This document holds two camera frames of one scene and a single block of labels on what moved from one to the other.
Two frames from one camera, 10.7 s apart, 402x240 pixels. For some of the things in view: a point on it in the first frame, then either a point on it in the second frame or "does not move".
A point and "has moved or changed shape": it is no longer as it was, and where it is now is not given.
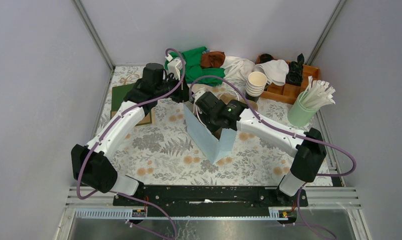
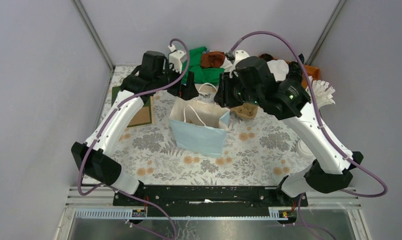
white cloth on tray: (276, 71) does not move
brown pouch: (212, 59) does not move
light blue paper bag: (213, 150) has moved or changed shape
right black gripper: (212, 128) to (222, 96)
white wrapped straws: (315, 96) does not move
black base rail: (209, 201) does not move
